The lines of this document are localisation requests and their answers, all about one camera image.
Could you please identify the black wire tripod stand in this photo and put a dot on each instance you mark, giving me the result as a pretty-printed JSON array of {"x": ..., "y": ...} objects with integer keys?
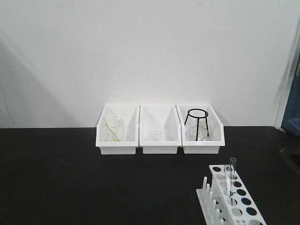
[{"x": 198, "y": 114}]

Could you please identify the small glass beaker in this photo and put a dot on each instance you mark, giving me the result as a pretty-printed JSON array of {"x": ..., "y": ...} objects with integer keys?
[{"x": 155, "y": 134}]

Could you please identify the middle white plastic bin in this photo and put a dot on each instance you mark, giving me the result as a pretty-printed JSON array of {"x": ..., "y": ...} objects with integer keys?
[{"x": 165, "y": 118}]

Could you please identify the yellow green stirring rod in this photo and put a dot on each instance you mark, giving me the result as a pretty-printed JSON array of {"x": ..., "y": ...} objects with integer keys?
[{"x": 113, "y": 134}]

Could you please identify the right white plastic bin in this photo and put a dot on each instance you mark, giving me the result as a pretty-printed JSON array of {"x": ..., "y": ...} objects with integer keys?
[{"x": 216, "y": 131}]

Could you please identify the white test tube rack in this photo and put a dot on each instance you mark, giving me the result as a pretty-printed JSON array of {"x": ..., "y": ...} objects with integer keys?
[{"x": 226, "y": 201}]

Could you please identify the glass flask in bin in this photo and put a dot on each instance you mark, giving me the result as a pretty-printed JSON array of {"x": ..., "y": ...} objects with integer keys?
[{"x": 194, "y": 134}]

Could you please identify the blue grey pegboard drying rack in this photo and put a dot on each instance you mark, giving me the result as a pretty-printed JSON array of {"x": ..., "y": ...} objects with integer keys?
[{"x": 291, "y": 119}]

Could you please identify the clear glass test tube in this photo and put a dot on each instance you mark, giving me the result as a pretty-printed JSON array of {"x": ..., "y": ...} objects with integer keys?
[{"x": 229, "y": 172}]

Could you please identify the left white plastic bin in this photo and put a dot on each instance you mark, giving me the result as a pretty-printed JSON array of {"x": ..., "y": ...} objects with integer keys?
[{"x": 130, "y": 115}]

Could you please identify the large glass beaker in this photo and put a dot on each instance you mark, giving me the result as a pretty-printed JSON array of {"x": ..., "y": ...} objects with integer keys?
[{"x": 117, "y": 126}]

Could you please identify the white plastic bin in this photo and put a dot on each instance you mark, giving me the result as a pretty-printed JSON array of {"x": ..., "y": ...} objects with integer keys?
[
  {"x": 165, "y": 118},
  {"x": 216, "y": 131},
  {"x": 130, "y": 115}
]

